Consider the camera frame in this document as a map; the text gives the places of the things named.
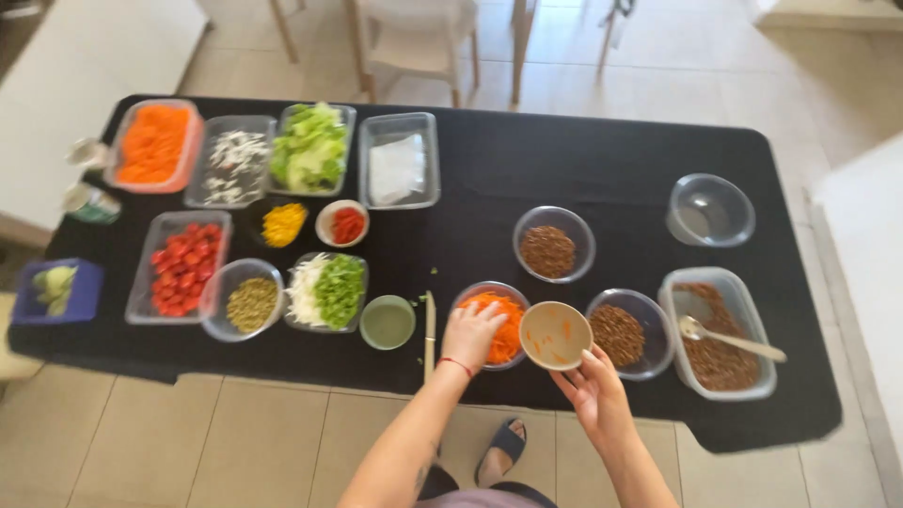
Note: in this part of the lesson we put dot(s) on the person's left hand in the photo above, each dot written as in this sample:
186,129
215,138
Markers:
469,338

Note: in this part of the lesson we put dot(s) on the person's right hand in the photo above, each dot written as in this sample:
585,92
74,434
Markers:
599,399

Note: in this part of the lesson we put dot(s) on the person's left fingers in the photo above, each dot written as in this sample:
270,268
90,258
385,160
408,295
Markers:
483,315

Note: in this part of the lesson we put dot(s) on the small beige bowl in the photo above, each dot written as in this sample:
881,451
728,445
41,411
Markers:
555,335

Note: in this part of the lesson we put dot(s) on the clear bowl with shredded carrot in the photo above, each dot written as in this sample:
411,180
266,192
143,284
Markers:
487,288

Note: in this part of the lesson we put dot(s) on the heap of shredded carrot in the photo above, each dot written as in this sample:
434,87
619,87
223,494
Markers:
509,338

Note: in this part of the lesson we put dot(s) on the green vegetable scraps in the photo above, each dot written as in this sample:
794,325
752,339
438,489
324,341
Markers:
423,296

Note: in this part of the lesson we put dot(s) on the brown grain portion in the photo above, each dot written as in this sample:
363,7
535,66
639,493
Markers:
616,335
547,251

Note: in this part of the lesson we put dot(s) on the green bowl with sauce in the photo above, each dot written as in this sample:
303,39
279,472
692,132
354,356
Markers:
387,323

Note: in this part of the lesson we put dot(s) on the clear bowl with brown grain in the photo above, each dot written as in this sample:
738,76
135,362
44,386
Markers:
652,331
554,217

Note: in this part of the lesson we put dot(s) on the clear container with shredded vegetables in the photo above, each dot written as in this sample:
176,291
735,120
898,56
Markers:
356,317

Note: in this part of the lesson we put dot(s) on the dark blue sandal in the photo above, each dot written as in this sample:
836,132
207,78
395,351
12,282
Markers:
502,444

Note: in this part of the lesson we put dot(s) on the black tablecloth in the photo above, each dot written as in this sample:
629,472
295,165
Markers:
494,176

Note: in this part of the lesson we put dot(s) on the heap of chopped green leaves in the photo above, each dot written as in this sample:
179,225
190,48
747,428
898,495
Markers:
340,291

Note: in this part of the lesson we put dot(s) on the heap of red pepper pieces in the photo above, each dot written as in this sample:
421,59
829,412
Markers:
348,224

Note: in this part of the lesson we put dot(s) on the white paper sheet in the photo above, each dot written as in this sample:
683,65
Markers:
396,169

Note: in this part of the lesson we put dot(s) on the person's dark shorts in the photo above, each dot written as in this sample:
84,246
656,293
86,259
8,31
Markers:
508,494

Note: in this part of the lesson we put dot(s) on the heap of shredded white cabbage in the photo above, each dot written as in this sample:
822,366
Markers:
303,293

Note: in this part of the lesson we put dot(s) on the small white bowl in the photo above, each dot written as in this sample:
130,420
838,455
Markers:
324,224

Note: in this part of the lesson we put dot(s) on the clear container with white paper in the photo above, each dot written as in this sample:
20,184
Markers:
395,125

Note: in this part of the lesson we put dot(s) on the heap of yellow pepper pieces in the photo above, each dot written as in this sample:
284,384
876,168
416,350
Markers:
283,224

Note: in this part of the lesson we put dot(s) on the clear container with lettuce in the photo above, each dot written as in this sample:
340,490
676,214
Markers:
348,141

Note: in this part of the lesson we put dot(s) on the heap of green seeds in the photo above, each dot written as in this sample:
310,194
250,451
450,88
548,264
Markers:
251,305

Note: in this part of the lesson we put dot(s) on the heap of green lettuce leaves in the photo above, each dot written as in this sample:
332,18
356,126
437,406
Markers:
310,148

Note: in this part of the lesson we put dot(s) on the heap of brown cooked grain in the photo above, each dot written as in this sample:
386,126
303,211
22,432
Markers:
719,367

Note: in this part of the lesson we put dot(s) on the dark small bowl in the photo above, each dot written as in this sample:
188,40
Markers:
262,211

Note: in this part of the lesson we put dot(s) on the empty clear bowl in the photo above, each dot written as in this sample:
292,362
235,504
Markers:
711,210

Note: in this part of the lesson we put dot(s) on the metal spoon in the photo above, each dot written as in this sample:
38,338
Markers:
734,341

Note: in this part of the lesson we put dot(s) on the large clear container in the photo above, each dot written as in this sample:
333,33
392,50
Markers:
734,282

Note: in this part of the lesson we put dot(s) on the clear bowl with green seeds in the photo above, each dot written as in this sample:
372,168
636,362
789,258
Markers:
226,279

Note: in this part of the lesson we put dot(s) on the wooden chair legs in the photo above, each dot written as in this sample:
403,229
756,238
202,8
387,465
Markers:
520,49

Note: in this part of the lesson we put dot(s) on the white wooden chair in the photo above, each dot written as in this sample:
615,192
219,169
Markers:
416,42

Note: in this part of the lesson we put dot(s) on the heap of sliced mushrooms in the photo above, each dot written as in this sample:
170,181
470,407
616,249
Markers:
236,166

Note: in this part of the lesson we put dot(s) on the heap of red cherry tomatoes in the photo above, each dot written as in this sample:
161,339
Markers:
185,268

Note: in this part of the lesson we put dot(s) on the clear container with mushrooms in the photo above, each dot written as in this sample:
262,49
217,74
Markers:
211,127

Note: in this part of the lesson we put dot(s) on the pink plastic container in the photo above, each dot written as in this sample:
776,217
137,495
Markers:
194,152

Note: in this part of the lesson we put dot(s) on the clear container with tomatoes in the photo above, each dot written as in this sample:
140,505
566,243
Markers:
141,282

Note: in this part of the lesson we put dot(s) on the heap of orange carrot slices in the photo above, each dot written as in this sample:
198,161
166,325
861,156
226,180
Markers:
152,145

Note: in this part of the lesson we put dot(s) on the white cabinet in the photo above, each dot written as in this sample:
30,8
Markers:
864,268

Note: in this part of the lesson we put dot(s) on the blue box with green vegetables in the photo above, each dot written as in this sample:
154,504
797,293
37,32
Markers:
84,293

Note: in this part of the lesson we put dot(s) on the green labelled jar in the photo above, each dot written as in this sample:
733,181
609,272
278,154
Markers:
92,203

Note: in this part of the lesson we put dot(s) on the small glass jar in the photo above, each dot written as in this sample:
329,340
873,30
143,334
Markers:
88,153

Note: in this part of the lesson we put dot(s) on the white counter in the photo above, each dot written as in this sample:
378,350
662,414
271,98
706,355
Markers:
77,92

